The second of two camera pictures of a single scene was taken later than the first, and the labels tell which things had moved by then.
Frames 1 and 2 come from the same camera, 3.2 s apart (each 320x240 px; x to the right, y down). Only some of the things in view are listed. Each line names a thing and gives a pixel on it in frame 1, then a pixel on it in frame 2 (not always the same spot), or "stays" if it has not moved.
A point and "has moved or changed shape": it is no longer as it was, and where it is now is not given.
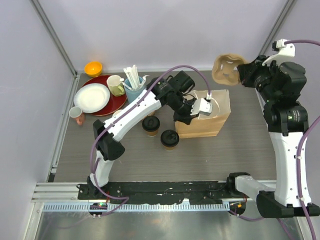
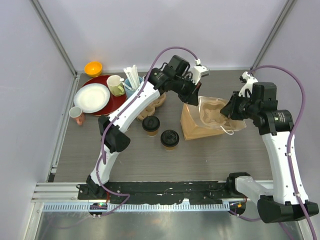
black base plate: (197, 192) stays
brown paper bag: (205, 125) has moved or changed shape
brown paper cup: (169, 148) stays
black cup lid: (169, 138) stays
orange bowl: (93, 68) stays
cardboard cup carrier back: (225, 70) → (210, 114)
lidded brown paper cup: (151, 124) stays
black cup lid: (151, 123) stays
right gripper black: (248, 71) → (230, 110)
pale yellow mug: (115, 85) stays
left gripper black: (186, 118) → (192, 97)
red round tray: (114, 103) stays
